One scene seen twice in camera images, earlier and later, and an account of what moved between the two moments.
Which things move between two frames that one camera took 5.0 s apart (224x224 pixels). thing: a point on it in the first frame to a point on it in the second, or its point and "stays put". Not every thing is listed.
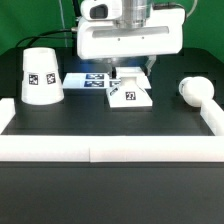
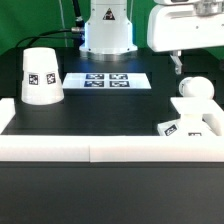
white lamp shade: (41, 80) stays put
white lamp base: (130, 94) to (199, 116)
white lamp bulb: (196, 89) stays put
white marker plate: (85, 81) stays put
